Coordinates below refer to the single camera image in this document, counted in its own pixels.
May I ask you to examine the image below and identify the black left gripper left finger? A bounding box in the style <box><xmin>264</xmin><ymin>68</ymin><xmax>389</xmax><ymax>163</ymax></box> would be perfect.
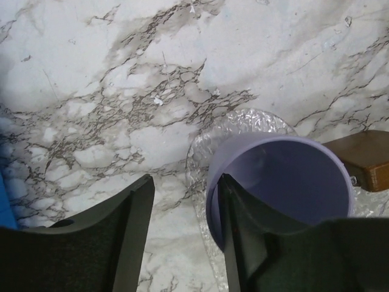
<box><xmin>1</xmin><ymin>175</ymin><xmax>154</xmax><ymax>291</ymax></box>

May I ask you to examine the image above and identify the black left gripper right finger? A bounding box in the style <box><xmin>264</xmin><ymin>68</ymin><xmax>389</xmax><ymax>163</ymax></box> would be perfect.
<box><xmin>219</xmin><ymin>174</ymin><xmax>388</xmax><ymax>291</ymax></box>

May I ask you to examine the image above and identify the lilac plastic cup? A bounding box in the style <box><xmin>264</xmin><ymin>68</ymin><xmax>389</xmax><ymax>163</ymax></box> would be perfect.
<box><xmin>206</xmin><ymin>132</ymin><xmax>354</xmax><ymax>249</ymax></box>

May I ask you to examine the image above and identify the brown lid clear box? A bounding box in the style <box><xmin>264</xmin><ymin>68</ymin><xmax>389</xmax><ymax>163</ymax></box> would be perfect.
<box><xmin>323</xmin><ymin>130</ymin><xmax>388</xmax><ymax>192</ymax></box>

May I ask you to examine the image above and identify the blue plastic bin organizer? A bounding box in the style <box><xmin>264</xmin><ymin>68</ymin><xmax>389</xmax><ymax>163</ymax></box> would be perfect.
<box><xmin>0</xmin><ymin>175</ymin><xmax>18</xmax><ymax>229</ymax></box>

